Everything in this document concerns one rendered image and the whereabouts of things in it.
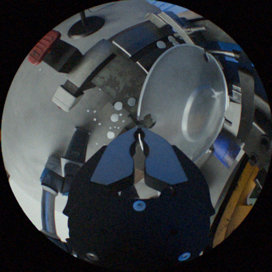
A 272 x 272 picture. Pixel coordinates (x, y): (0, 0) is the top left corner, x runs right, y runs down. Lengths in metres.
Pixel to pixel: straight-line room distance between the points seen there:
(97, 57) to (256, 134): 0.34
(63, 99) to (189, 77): 0.29
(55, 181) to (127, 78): 0.55
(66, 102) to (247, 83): 0.38
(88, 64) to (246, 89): 0.32
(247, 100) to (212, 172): 3.39
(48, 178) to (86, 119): 0.66
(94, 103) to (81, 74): 0.67
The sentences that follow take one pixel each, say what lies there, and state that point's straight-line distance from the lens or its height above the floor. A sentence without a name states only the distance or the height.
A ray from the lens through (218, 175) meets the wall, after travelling 3.51.
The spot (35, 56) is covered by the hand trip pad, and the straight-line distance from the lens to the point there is 0.21.
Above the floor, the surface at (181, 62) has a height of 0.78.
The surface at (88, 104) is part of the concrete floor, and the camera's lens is 0.92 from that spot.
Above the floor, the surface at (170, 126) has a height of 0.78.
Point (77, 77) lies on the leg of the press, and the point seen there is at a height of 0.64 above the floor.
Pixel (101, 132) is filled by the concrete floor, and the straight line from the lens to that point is 1.01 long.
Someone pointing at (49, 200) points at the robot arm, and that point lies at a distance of 0.54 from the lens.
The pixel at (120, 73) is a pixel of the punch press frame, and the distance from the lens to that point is 0.25.
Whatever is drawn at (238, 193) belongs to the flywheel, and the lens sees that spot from 0.52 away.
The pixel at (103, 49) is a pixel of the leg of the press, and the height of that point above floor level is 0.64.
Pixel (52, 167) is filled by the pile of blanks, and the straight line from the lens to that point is 1.28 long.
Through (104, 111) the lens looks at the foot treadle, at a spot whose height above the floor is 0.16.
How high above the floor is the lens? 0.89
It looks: 54 degrees down
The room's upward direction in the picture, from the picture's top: 148 degrees clockwise
